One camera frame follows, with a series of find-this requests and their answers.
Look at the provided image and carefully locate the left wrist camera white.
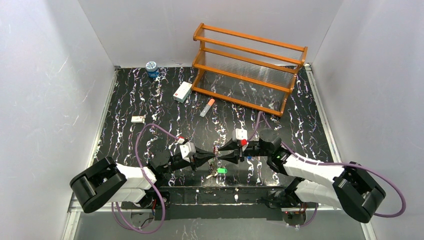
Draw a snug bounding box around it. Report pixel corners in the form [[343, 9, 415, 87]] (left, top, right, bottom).
[[177, 136, 196, 163]]

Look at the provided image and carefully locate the white red box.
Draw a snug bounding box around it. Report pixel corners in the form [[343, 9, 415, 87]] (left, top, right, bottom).
[[173, 81, 192, 103]]

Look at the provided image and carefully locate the aluminium rail frame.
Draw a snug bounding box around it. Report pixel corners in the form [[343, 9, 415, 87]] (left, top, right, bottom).
[[61, 64, 377, 240]]

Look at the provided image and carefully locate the green key tag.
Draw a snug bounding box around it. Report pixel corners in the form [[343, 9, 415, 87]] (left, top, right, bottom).
[[216, 168, 228, 174]]

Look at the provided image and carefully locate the blue jar with lid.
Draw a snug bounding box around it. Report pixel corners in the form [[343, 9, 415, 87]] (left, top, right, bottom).
[[145, 61, 159, 79]]

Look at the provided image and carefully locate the orange capped tube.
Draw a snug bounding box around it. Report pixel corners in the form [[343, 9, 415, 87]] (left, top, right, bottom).
[[200, 98, 215, 118]]

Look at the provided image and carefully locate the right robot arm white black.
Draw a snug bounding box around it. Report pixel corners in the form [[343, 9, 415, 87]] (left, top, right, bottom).
[[219, 128, 386, 223]]

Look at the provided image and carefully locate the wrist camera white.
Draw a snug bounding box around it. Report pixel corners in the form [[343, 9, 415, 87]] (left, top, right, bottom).
[[177, 136, 196, 163], [232, 128, 248, 147]]

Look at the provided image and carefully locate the small white card box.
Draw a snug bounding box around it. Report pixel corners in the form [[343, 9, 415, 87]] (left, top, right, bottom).
[[131, 116, 145, 124]]

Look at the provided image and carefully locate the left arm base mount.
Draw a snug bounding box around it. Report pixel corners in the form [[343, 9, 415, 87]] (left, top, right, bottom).
[[134, 190, 171, 210]]

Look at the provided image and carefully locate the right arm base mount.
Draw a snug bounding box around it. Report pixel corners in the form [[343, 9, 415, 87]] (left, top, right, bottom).
[[257, 190, 308, 227]]

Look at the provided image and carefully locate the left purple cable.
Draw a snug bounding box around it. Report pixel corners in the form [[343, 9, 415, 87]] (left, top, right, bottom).
[[111, 123, 186, 235]]

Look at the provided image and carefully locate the metal key organizer ring red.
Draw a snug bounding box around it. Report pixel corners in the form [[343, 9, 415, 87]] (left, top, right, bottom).
[[206, 145, 220, 180]]

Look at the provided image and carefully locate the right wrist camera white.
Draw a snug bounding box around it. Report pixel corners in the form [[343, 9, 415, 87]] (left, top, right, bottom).
[[232, 128, 248, 147]]

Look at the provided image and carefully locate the orange wooden shelf rack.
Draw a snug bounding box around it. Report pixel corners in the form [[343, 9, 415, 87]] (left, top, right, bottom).
[[191, 22, 308, 117]]

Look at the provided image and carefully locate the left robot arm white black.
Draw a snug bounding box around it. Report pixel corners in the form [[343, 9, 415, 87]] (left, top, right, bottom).
[[69, 147, 215, 213]]

